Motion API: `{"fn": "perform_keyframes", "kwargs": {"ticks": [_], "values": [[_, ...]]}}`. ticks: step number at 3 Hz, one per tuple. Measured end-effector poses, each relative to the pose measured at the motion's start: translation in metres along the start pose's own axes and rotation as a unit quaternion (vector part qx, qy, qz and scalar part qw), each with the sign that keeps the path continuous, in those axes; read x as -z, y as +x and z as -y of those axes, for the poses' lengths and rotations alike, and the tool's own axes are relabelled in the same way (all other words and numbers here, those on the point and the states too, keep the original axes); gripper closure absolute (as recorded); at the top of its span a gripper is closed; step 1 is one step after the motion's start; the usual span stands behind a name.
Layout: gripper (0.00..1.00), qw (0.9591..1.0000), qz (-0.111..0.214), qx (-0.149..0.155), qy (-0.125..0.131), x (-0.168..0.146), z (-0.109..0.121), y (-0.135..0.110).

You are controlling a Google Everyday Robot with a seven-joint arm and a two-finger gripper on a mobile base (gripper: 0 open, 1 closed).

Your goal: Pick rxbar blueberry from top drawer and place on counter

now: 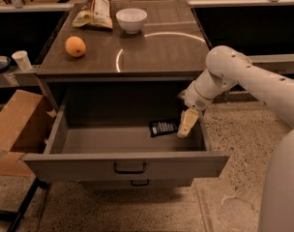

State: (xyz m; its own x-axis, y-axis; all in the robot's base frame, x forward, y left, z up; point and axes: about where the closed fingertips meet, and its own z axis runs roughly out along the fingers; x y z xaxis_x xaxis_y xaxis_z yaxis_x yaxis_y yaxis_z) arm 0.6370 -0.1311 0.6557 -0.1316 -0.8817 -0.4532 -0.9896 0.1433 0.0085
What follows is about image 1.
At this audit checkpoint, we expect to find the brown cardboard box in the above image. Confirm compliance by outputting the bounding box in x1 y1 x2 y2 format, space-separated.
0 90 56 177

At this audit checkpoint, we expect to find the tan chip bag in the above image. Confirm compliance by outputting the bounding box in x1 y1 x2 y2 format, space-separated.
73 0 113 29

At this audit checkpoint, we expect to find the white ceramic bowl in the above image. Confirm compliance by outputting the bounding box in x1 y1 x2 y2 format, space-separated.
116 8 147 34

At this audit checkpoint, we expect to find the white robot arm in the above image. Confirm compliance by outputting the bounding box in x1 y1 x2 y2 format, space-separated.
177 45 294 232

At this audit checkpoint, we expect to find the grey drawer cabinet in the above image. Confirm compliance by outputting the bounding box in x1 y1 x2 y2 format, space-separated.
36 0 220 114

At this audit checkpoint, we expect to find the open grey top drawer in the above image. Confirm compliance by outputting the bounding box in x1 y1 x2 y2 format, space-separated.
23 81 229 182

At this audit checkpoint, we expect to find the dark blue rxbar wrapper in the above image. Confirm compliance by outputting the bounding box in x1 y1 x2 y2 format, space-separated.
149 119 179 137

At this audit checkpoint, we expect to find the grey metal shelf rail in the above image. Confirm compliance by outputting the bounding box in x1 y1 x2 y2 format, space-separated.
250 54 294 74

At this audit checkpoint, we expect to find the lower grey drawer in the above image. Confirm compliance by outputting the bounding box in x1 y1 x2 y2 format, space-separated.
81 179 192 190

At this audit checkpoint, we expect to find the white paper cup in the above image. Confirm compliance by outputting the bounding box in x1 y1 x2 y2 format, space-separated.
12 50 32 71

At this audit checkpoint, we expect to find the black metal stand leg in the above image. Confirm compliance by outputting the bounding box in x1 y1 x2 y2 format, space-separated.
0 178 49 232

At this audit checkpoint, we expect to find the orange fruit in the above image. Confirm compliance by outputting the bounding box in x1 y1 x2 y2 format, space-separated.
65 37 86 57

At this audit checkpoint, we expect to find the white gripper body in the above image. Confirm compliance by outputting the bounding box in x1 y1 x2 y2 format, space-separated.
183 70 237 110

